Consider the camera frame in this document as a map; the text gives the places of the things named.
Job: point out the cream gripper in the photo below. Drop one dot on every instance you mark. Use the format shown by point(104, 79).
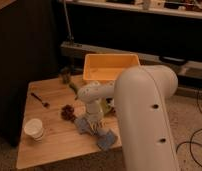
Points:
point(94, 117)

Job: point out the blue-grey towel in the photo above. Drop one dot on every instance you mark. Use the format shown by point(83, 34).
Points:
point(83, 127)

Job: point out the white paper cup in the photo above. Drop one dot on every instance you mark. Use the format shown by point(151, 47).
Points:
point(34, 129)

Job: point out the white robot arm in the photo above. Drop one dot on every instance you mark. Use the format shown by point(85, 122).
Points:
point(139, 95)

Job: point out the brown crumbs pile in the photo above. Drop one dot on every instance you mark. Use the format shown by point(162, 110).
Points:
point(68, 113)

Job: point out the blue sponge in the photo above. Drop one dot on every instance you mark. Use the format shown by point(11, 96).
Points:
point(106, 139)

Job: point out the wooden folding table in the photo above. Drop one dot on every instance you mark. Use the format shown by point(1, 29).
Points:
point(61, 139)

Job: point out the yellow plastic bin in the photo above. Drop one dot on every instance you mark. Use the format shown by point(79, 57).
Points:
point(106, 67)

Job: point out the dark small spoon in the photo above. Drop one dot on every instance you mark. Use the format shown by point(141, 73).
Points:
point(45, 104)

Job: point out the metal pole stand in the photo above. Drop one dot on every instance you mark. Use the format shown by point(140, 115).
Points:
point(70, 35)

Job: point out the dark cabinet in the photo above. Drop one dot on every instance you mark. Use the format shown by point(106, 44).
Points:
point(28, 52)

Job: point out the grey floor rail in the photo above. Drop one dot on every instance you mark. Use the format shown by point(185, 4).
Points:
point(189, 69)

